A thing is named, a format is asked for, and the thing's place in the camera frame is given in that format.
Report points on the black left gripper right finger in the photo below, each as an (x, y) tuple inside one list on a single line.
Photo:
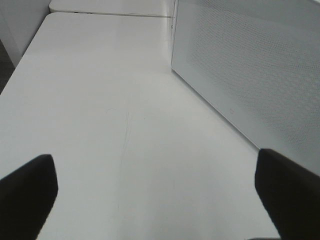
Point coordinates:
[(290, 194)]

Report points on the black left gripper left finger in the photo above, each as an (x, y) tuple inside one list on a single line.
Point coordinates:
[(27, 196)]

